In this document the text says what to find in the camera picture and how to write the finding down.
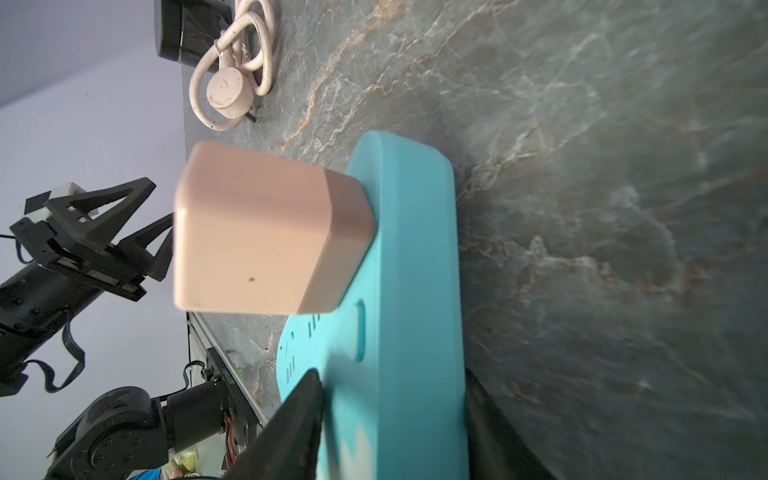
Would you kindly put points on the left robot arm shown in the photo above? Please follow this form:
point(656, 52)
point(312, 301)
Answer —
point(124, 430)

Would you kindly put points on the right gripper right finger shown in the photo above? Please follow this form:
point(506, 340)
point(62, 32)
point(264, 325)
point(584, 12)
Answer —
point(495, 450)

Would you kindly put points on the aluminium rail frame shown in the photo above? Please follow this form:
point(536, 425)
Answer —
point(199, 324)

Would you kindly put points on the pink charger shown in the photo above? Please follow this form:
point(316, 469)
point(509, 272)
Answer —
point(260, 234)

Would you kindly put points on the teal triangular power socket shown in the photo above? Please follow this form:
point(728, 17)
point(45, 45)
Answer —
point(390, 357)

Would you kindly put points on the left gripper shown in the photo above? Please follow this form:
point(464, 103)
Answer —
point(66, 258)

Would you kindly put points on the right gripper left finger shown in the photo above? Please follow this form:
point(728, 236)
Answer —
point(288, 446)

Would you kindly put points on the black cylinder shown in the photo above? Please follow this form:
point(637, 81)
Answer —
point(186, 29)

